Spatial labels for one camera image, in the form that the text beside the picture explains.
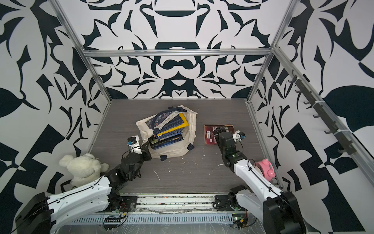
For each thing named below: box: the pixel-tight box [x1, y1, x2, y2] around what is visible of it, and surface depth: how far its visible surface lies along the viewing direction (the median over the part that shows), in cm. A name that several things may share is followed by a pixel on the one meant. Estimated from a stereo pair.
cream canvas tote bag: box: [135, 104, 198, 161], surface depth 89 cm
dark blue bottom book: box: [147, 133, 185, 151], surface depth 93 cm
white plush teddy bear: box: [58, 153, 110, 190], surface depth 70 cm
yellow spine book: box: [157, 112, 189, 137], surface depth 95 cm
